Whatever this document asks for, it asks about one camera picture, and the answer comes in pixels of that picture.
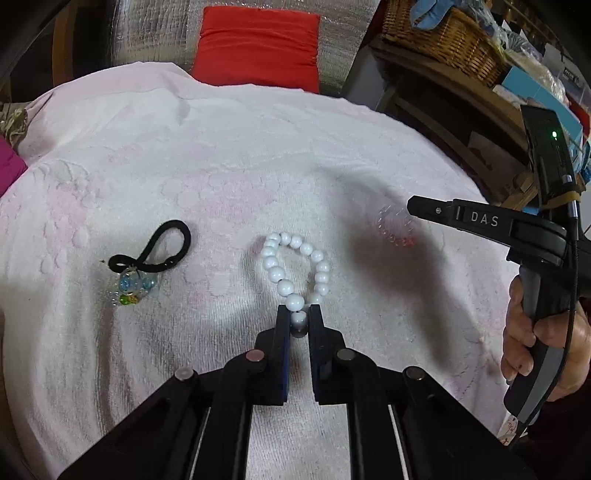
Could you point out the silver foil sheet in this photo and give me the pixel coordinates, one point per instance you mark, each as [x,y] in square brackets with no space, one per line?
[152,37]

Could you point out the patterned beige cloth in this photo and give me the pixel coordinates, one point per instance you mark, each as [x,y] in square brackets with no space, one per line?
[14,124]

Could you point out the blue cloth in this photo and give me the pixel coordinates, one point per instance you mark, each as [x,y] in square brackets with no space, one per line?
[429,11]

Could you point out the wooden shelf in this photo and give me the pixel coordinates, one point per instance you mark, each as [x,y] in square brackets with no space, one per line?
[461,87]

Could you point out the red pillow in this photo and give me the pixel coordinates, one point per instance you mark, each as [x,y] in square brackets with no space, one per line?
[258,46]

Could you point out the magenta pillow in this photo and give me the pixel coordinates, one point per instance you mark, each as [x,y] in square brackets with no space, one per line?
[9,170]

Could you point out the pale pink blanket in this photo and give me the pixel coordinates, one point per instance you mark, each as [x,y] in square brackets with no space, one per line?
[231,161]

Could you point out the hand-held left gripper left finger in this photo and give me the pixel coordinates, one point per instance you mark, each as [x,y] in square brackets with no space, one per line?
[285,364]

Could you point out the person's right hand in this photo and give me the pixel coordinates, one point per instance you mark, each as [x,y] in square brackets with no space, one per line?
[517,341]

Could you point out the wicker basket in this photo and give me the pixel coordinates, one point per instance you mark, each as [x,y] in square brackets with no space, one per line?
[457,41]

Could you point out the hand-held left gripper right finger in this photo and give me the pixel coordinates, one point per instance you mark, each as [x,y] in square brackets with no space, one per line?
[315,364]

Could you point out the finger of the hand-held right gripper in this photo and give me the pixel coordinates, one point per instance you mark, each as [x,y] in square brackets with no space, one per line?
[461,214]

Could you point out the light blue box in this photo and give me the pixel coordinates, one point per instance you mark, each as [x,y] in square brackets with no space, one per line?
[521,83]

